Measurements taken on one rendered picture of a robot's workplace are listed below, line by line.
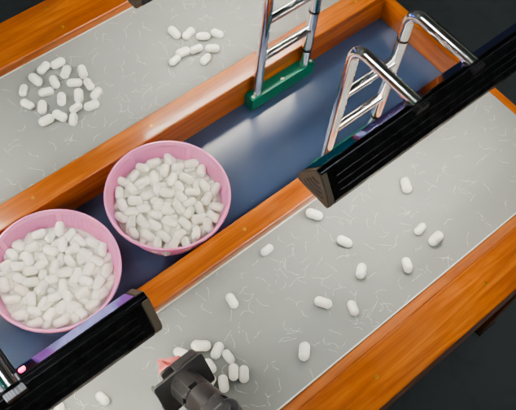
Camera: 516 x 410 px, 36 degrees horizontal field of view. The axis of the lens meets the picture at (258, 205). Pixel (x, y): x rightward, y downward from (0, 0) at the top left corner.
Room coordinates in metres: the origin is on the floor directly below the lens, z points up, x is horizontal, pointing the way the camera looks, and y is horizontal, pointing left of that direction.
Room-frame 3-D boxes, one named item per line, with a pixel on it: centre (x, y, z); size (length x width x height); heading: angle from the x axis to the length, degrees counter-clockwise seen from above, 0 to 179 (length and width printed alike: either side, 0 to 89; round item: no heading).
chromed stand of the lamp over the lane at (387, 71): (0.99, -0.24, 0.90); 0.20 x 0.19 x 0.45; 138
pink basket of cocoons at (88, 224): (0.60, 0.38, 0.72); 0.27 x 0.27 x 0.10
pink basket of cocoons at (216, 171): (0.81, 0.19, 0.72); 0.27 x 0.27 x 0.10
